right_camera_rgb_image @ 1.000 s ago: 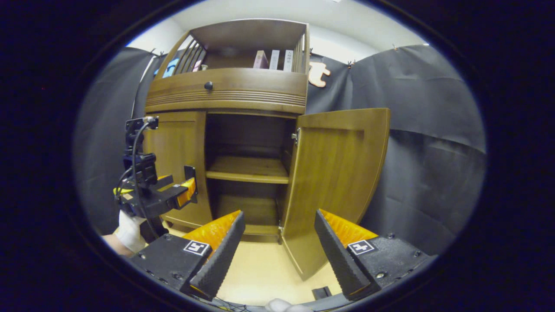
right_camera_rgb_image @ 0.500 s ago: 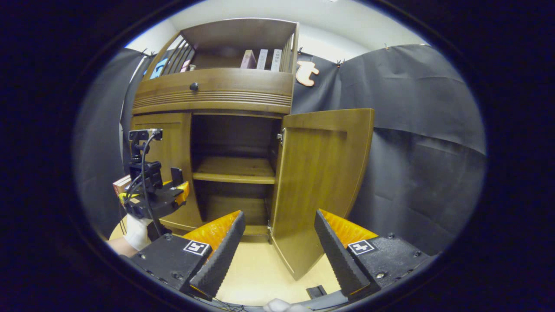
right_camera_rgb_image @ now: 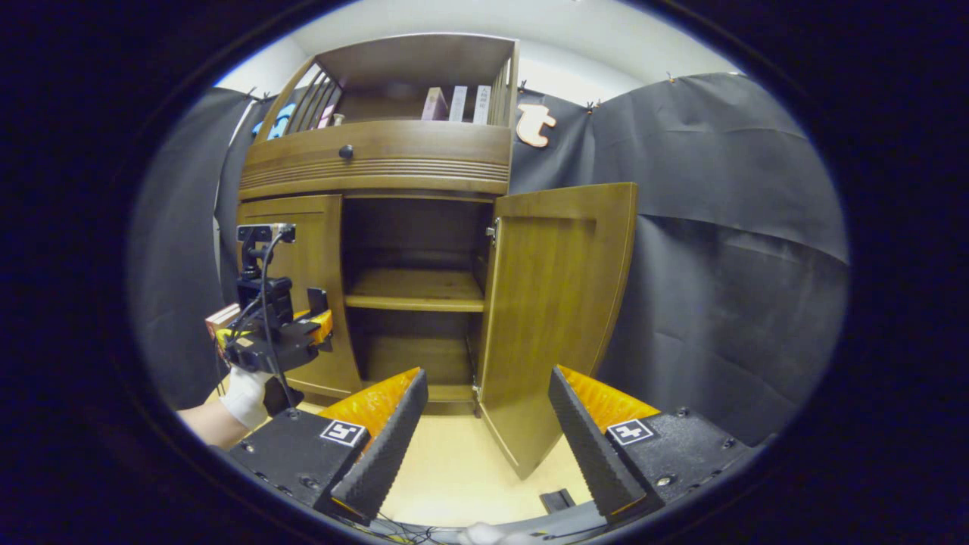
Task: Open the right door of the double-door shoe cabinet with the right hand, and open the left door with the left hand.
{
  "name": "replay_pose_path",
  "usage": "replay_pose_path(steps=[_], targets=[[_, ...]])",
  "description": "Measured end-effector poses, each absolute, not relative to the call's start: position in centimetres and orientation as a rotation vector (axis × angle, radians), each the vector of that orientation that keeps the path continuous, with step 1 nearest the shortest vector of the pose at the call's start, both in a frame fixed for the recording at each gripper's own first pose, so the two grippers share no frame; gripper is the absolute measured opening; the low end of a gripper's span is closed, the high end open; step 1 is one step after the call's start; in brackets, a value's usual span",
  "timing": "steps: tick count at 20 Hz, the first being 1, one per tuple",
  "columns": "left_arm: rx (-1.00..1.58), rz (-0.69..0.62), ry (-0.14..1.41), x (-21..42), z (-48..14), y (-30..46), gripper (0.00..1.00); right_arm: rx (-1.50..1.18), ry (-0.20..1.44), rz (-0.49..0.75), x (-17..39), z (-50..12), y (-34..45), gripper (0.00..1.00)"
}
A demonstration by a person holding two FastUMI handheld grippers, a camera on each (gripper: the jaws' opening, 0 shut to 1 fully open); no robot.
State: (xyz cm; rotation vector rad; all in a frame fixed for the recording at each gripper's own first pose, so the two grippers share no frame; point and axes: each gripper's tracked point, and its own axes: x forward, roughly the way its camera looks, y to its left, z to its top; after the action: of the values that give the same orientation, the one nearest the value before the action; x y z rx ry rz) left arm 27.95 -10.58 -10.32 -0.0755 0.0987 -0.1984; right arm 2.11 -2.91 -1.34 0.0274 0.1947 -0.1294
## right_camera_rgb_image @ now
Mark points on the wooden cabinet door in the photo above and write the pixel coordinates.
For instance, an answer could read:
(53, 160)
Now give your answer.
(318, 257)
(560, 303)

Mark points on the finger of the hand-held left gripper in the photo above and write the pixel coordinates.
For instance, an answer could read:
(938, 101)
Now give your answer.
(322, 325)

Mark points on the wooden double-door shoe cabinet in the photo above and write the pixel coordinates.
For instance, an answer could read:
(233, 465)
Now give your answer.
(416, 291)

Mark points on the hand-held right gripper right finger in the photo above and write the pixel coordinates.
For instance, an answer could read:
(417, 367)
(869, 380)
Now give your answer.
(590, 446)

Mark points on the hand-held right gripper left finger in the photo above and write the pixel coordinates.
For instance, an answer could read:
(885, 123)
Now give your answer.
(390, 446)

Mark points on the red book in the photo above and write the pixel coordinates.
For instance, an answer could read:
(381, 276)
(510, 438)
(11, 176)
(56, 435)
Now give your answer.
(219, 318)

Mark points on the black backdrop cloth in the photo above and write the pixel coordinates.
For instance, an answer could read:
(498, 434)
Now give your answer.
(719, 227)

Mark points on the wooden drawer with black knob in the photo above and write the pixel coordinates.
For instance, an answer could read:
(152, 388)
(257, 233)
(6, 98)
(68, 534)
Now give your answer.
(424, 155)

